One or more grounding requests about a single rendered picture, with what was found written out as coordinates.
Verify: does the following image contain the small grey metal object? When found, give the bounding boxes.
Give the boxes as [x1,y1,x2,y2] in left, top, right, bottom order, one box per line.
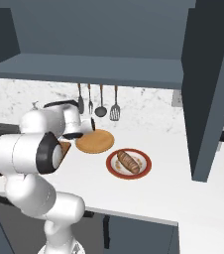
[30,100,41,112]

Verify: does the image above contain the dark hanging ladle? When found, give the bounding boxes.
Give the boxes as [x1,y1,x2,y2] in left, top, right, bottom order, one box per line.
[94,84,108,118]

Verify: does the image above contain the grey base cabinet door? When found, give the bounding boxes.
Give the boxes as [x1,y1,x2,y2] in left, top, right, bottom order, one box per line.
[103,214,181,254]

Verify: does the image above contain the grey base cabinet front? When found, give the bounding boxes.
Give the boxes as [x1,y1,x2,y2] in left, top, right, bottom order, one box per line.
[0,194,105,254]

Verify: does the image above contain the grey wall cabinet door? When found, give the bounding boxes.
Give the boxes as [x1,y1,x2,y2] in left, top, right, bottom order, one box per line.
[0,7,22,70]
[180,0,224,184]

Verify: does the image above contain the black base cabinet handle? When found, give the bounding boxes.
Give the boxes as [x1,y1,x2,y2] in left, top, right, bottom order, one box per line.
[102,214,112,250]

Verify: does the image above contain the dark hanging fork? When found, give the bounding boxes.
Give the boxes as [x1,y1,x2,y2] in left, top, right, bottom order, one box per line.
[86,83,94,115]

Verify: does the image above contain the grey hanging slotted spatula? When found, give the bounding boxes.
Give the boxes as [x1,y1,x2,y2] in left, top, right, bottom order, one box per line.
[109,84,122,122]

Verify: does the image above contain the brown long pastry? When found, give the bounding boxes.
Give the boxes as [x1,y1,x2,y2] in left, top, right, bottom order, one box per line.
[116,150,142,176]

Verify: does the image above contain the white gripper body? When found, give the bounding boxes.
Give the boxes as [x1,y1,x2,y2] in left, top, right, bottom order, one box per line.
[80,116,97,133]

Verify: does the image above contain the red rimmed white plate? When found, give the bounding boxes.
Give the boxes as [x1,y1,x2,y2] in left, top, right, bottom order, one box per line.
[105,148,153,181]

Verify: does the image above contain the grey wall cabinet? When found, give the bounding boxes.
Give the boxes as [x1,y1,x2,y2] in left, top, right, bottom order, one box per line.
[0,0,197,90]

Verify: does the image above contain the round wooden cutting board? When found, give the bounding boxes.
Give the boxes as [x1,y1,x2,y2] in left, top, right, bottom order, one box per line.
[75,128,116,155]

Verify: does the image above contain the dark hanging spoon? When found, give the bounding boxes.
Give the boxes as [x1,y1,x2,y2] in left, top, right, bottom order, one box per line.
[76,82,85,115]

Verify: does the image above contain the grey wall socket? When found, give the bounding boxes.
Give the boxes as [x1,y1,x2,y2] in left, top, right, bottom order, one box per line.
[170,88,184,108]

